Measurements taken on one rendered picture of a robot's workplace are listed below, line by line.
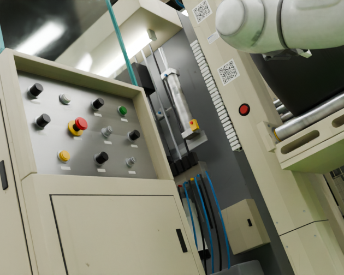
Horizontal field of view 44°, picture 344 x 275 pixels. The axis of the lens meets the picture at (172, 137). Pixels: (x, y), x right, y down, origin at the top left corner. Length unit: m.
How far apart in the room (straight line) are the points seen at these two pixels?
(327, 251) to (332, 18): 0.81
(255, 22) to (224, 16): 0.06
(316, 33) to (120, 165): 0.78
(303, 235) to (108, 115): 0.73
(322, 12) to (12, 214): 0.82
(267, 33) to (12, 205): 0.71
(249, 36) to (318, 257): 0.81
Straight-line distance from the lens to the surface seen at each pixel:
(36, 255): 1.05
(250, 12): 0.80
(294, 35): 0.81
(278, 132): 1.37
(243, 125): 1.52
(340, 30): 0.79
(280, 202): 1.45
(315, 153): 1.31
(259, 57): 1.34
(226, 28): 0.81
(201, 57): 1.70
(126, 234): 1.18
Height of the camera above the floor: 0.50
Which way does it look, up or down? 21 degrees up
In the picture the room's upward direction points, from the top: 19 degrees counter-clockwise
